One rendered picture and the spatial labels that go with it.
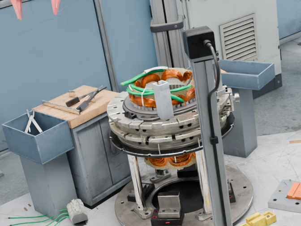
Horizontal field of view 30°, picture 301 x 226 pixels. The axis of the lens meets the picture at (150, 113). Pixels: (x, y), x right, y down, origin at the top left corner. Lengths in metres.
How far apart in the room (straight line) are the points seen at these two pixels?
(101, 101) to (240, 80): 0.41
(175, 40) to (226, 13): 2.00
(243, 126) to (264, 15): 2.42
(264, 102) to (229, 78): 2.48
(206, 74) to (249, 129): 0.88
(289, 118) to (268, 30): 0.69
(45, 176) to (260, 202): 0.58
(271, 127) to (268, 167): 2.04
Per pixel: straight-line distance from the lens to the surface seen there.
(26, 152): 1.56
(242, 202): 1.53
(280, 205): 1.52
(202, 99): 0.92
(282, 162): 1.74
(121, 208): 1.58
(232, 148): 1.79
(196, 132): 1.34
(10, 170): 3.84
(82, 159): 1.58
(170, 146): 1.36
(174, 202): 1.47
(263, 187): 1.62
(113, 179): 1.68
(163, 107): 1.32
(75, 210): 1.59
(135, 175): 1.47
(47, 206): 1.64
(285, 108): 3.99
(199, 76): 0.90
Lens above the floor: 1.64
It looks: 23 degrees down
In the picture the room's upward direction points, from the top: 10 degrees counter-clockwise
